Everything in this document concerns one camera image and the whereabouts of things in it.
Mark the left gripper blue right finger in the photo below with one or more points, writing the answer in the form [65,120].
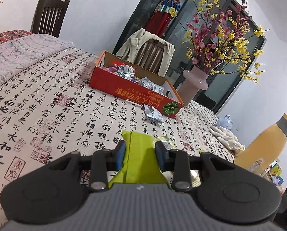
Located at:
[176,161]

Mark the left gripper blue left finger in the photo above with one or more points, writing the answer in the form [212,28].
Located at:
[103,161]

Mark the lime green snack packet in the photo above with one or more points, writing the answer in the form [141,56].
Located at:
[140,162]

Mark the white work gloves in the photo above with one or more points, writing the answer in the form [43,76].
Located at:
[227,139]

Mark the silver white snack packet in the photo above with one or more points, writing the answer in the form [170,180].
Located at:
[152,114]

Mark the blue white plastic bag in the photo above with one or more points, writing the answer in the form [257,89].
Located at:
[225,122]

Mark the yellow bottle with grey cap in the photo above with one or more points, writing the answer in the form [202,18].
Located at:
[266,148]

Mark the calligraphy print tablecloth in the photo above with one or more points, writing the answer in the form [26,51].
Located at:
[49,110]

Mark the pink glass vase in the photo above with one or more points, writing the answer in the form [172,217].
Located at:
[195,80]

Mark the orange cardboard snack box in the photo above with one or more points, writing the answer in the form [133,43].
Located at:
[168,102]

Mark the wooden chair with jacket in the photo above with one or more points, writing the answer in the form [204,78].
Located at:
[150,56]

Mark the beige jacket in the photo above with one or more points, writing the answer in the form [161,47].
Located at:
[131,47]

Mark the yellow and red flower branches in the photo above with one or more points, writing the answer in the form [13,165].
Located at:
[217,36]

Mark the dark framed glass door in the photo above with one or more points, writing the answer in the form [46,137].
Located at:
[220,86]

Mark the grey patterned folded cloth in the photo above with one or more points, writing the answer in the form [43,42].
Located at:
[21,53]

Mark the red hanging tassel decoration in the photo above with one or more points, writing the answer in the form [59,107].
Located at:
[161,18]

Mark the dark wooden chair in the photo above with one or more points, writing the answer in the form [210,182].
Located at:
[49,16]

